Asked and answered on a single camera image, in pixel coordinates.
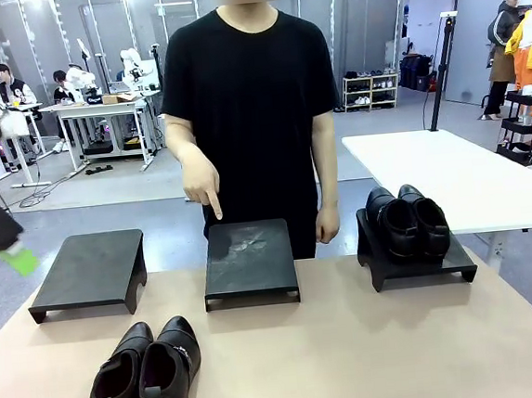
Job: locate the black leather dress shoe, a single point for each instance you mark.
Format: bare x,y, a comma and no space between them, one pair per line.
112,389
428,222
169,375
389,225

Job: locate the person's right forearm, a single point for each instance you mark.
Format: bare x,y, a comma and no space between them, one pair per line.
192,156

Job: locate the person's left forearm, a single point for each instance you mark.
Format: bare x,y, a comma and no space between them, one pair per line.
328,184

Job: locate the black shoe stand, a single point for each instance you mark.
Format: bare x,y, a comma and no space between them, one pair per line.
248,261
453,262
90,265

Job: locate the seated person in varsity jacket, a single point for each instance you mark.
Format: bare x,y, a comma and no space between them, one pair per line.
16,88

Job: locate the seated person in black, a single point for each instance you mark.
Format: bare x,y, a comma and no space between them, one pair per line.
63,88

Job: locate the black light stand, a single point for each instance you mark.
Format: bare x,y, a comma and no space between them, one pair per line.
87,65

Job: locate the person in black t-shirt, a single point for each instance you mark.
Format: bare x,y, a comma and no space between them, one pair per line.
254,116

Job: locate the standing person in dark jacket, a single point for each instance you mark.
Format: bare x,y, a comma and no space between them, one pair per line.
500,57

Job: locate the person's right hand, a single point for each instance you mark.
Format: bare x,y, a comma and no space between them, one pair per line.
199,186

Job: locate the person's left hand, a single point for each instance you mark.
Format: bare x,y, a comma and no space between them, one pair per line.
328,224

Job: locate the white background desk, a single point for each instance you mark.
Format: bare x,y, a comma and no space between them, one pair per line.
95,111
24,150

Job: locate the black power strip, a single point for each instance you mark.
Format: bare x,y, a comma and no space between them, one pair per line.
99,170

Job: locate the cardboard box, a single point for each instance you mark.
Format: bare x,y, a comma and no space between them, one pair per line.
117,98

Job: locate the white shoe rack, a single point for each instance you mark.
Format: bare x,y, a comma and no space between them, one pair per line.
371,92

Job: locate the black suitcases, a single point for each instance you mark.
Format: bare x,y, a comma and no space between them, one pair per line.
415,72

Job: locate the white side table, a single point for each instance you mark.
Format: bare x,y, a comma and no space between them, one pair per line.
454,168

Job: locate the black rolling cart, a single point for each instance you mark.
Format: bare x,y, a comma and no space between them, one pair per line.
518,125

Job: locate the mannequin with yellow jacket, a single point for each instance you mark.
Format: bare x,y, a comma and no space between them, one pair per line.
529,41

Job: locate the black camera tripod pole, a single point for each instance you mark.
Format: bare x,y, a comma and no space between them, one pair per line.
441,67

